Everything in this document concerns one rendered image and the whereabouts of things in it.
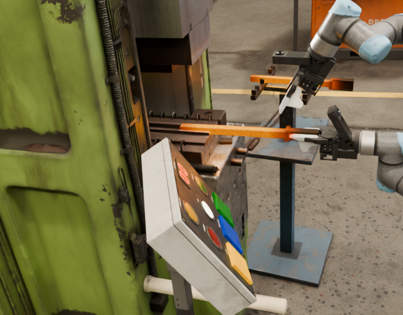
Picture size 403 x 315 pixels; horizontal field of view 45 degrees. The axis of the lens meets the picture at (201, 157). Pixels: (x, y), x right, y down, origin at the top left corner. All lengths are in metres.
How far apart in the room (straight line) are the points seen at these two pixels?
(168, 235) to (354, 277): 1.71
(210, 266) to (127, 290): 0.64
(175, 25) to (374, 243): 1.77
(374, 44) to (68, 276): 1.21
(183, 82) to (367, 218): 1.47
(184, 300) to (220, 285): 0.26
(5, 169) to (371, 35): 1.07
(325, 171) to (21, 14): 2.38
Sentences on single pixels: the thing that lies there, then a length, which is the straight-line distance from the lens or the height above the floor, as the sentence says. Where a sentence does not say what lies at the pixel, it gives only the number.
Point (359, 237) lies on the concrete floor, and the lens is 2.77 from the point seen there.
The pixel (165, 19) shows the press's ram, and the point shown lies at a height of 1.42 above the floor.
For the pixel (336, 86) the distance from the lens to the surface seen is 2.10.
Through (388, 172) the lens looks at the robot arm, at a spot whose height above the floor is 0.91.
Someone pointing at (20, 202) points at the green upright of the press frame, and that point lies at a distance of 1.63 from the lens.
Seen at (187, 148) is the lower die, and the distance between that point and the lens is 1.59.
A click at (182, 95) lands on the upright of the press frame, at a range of 1.90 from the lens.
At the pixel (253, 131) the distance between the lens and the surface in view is 1.60.
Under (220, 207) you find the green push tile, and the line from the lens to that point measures 1.21.
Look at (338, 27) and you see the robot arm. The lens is 1.41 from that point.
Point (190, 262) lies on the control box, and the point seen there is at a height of 1.09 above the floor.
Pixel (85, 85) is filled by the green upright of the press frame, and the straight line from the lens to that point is 1.22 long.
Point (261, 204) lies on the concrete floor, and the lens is 2.97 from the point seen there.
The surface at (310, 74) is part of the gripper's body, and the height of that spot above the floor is 1.22.
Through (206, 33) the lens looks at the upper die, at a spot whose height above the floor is 1.32.
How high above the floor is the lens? 1.75
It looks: 30 degrees down
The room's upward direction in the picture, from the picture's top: 6 degrees counter-clockwise
